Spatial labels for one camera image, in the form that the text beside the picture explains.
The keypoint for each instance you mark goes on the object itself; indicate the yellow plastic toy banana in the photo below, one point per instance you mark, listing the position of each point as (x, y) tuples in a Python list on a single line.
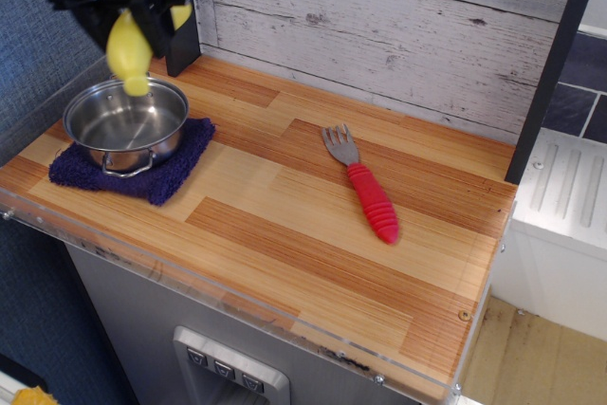
[(129, 55)]

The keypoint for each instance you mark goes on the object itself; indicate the red handled toy fork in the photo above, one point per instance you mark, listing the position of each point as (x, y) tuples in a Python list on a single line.
[(376, 205)]

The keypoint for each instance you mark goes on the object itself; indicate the stainless steel pot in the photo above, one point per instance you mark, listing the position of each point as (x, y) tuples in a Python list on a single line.
[(126, 136)]

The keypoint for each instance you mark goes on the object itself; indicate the purple knitted cloth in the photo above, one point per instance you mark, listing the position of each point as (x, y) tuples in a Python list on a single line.
[(157, 185)]

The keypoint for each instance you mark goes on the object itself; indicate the clear acrylic edge guard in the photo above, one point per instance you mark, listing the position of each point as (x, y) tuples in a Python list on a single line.
[(227, 291)]

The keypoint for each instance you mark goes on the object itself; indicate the grey toy fridge cabinet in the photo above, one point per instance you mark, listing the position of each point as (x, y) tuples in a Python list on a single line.
[(142, 310)]

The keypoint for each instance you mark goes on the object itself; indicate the silver water dispenser panel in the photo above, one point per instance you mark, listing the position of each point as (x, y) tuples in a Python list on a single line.
[(217, 374)]

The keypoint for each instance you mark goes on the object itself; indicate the yellow object at corner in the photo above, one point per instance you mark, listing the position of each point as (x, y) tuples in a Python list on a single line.
[(33, 396)]

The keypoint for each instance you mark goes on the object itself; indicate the white toy sink unit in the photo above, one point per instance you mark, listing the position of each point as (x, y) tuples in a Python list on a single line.
[(553, 258)]

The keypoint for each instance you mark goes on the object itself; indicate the black left upright post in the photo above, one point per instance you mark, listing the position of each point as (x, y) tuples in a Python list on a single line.
[(183, 47)]

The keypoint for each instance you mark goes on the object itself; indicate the black upright post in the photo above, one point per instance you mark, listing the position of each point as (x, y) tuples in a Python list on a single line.
[(183, 47), (563, 41)]

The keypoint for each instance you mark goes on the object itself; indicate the black right upright post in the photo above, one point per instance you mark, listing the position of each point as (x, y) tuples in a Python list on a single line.
[(563, 41)]

